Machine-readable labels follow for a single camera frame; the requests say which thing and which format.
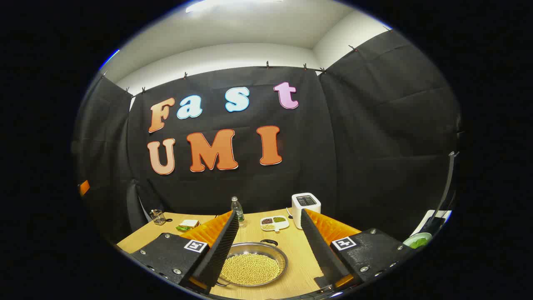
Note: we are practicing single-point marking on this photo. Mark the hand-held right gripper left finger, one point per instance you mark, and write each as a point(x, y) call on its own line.
point(216, 258)

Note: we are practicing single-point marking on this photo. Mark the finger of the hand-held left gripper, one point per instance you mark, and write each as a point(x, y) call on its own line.
point(84, 187)

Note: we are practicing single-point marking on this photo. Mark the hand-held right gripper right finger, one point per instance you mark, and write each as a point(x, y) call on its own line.
point(322, 254)

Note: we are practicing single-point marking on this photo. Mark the steel pot with soybeans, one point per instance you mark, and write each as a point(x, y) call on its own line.
point(250, 268)

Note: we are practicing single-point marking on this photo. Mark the sandwich with lettuce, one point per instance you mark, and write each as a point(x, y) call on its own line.
point(188, 225)

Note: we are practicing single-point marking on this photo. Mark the white toaster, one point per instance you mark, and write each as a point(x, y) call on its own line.
point(306, 208)

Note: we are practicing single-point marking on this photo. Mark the clear plastic water bottle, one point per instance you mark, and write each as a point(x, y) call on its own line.
point(237, 210)

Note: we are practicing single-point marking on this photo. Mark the white divided dish with beans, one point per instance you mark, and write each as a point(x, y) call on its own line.
point(275, 223)

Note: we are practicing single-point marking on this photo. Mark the green bowl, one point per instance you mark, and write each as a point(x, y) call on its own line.
point(417, 241)

